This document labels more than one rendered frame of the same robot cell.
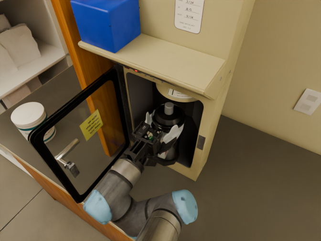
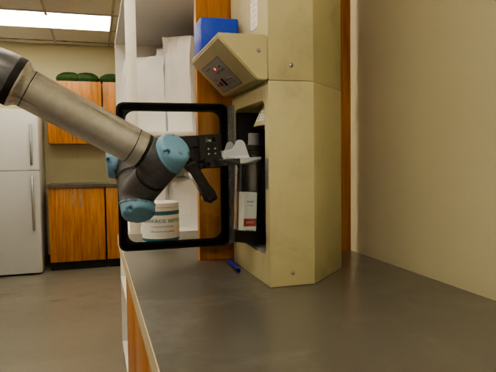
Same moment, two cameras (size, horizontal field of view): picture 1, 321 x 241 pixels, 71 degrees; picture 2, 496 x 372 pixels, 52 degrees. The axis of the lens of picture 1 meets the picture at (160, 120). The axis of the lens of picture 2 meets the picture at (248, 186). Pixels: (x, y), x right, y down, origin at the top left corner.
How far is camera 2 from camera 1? 1.15 m
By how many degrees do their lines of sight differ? 58
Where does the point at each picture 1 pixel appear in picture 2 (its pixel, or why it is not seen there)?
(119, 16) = (212, 24)
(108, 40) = (200, 42)
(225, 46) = (266, 23)
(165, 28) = not seen: hidden behind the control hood
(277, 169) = (429, 311)
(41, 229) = not seen: outside the picture
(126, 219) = (126, 173)
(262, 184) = (374, 311)
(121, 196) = not seen: hidden behind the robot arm
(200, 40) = (258, 31)
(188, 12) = (254, 12)
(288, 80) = (477, 160)
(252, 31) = (425, 102)
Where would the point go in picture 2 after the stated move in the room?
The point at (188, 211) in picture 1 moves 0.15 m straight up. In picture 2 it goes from (164, 138) to (163, 63)
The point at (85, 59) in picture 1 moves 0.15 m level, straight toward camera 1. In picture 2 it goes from (204, 95) to (180, 88)
